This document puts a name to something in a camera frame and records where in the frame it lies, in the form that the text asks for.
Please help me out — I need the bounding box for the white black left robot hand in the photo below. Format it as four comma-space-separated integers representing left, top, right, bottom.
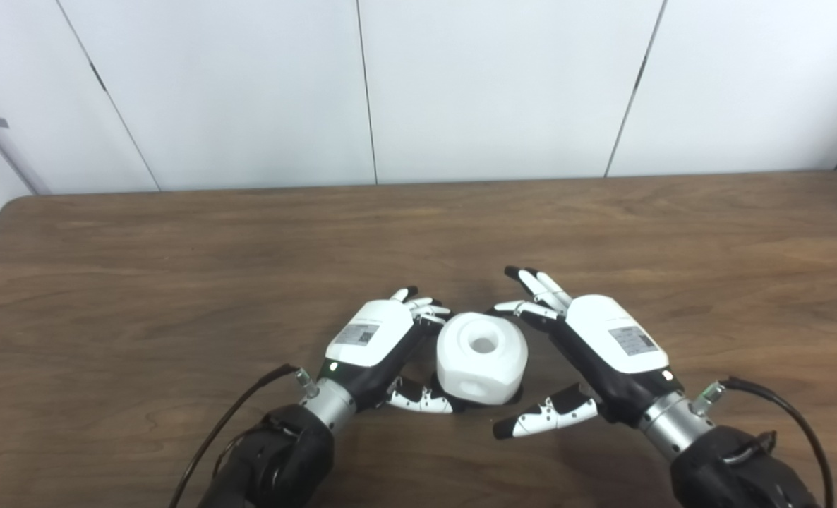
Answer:
318, 286, 456, 414

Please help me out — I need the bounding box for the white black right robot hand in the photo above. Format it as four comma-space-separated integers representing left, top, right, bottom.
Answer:
493, 265, 684, 440

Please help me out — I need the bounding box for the round white plastic piece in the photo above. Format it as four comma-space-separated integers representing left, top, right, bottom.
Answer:
436, 313, 529, 406

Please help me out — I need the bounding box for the black plastic holder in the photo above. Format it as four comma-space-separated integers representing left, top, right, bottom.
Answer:
454, 385, 525, 411

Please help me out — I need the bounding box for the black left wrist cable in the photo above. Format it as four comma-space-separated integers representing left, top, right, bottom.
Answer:
168, 363, 299, 508

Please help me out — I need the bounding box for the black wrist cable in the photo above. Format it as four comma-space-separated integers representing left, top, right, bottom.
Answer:
168, 363, 299, 508
722, 376, 836, 508

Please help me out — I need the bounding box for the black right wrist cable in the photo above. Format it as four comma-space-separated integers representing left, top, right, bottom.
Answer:
722, 376, 836, 508

